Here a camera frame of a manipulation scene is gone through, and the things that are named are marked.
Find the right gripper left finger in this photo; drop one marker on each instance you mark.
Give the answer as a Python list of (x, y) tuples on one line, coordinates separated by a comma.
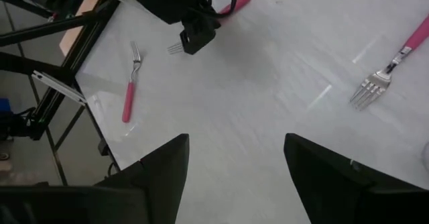
[(161, 177)]

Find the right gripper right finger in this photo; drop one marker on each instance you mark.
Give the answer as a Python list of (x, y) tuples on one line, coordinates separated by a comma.
[(321, 177)]

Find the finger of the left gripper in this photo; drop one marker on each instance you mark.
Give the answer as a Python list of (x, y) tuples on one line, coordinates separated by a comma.
[(197, 43), (204, 24)]

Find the wooden table board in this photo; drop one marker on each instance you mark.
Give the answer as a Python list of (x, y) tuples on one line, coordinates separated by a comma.
[(80, 19)]

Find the white metal bar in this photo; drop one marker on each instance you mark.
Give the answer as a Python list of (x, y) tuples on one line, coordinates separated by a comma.
[(57, 84)]

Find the small black frame clamp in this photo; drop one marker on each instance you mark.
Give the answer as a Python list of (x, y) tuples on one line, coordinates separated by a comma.
[(103, 147)]

